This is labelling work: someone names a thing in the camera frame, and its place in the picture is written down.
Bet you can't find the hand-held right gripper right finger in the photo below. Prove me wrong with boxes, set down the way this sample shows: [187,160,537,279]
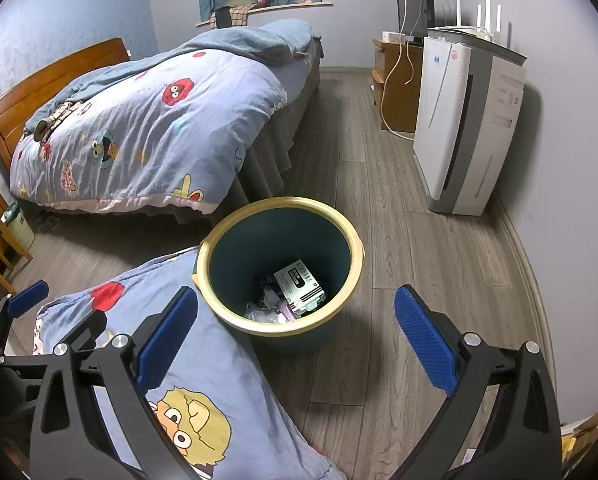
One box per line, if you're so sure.
[393,284,564,480]

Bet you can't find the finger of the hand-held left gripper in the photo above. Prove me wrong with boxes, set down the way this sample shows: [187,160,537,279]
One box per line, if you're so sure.
[0,280,50,357]
[0,311,108,388]

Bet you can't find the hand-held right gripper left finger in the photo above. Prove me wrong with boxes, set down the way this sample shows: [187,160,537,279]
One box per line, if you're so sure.
[28,285,201,480]

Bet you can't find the clear plastic wrap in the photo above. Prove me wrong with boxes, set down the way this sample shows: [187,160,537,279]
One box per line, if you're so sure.
[243,301,280,323]

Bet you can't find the teal bin with yellow rim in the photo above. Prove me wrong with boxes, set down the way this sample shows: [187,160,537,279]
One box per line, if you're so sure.
[191,196,367,353]

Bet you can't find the black white striped box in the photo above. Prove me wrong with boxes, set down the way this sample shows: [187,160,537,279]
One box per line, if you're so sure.
[273,258,328,319]

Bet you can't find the printed blue blanket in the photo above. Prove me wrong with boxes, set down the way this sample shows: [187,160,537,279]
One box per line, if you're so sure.
[32,246,347,480]

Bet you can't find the small green white bin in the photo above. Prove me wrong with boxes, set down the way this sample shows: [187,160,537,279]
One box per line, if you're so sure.
[3,203,36,251]

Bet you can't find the brown cardboard box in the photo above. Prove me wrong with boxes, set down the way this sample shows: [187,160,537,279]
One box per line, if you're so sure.
[560,406,598,458]

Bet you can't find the printed blue quilt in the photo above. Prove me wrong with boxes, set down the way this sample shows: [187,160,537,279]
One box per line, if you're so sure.
[9,47,290,216]

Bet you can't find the white air purifier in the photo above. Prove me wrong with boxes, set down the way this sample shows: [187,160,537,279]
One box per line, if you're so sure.
[412,27,527,217]

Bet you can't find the wooden bed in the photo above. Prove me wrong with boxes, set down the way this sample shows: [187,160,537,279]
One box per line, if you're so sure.
[0,37,325,226]

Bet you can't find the wooden nightstand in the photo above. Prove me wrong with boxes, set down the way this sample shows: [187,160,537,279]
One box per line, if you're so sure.
[371,35,425,133]

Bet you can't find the white router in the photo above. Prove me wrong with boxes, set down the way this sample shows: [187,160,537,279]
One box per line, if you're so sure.
[426,0,504,43]

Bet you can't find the plaid cloth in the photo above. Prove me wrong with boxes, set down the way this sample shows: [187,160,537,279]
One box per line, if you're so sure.
[210,4,253,28]

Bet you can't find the black television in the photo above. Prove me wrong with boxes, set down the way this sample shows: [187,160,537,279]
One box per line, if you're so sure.
[395,0,436,46]

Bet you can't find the window sill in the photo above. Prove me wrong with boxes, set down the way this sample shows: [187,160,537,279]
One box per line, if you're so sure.
[195,1,334,28]

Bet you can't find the white cable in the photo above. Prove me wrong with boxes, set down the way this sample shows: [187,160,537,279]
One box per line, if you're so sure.
[380,0,460,141]

